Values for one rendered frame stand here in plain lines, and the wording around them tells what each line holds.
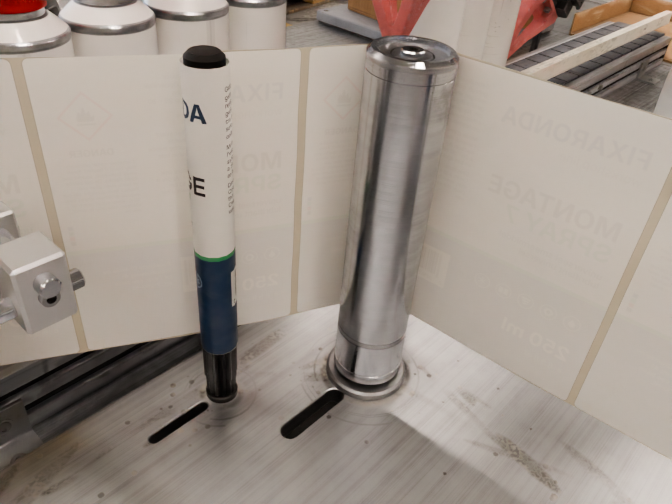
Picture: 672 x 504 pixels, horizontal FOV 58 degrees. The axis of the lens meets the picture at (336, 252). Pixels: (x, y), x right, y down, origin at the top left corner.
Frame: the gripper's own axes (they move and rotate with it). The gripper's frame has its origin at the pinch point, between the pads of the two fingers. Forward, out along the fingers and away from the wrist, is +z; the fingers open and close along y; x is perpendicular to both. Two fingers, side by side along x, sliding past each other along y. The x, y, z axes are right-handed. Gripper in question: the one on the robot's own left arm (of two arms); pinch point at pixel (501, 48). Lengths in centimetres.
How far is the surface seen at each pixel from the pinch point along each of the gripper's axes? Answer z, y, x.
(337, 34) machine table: -1.6, -38.9, 17.6
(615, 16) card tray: -38, -14, 65
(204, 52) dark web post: 22, 15, -49
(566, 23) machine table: -30, -18, 54
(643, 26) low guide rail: -21.3, 3.5, 31.5
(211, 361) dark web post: 35, 14, -40
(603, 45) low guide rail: -11.8, 3.5, 19.7
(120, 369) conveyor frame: 41, 5, -36
